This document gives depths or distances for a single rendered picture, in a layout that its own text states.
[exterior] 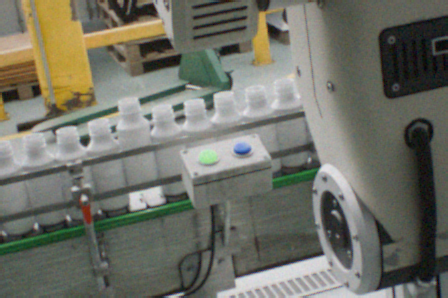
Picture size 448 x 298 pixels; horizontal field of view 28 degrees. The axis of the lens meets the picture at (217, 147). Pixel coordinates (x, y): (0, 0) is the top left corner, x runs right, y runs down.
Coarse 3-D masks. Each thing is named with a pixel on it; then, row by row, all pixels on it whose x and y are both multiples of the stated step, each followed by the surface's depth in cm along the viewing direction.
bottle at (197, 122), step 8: (184, 104) 165; (192, 104) 167; (200, 104) 164; (192, 112) 164; (200, 112) 164; (192, 120) 165; (200, 120) 165; (208, 120) 166; (184, 128) 165; (192, 128) 164; (200, 128) 164; (208, 128) 165; (184, 136) 166; (192, 144) 165; (200, 144) 165
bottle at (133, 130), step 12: (120, 108) 161; (132, 108) 161; (120, 120) 163; (132, 120) 161; (144, 120) 162; (120, 132) 162; (132, 132) 161; (144, 132) 162; (120, 144) 163; (132, 144) 161; (144, 144) 162; (132, 156) 162; (144, 156) 163; (132, 168) 163; (144, 168) 163; (156, 168) 165; (132, 180) 164; (144, 180) 164
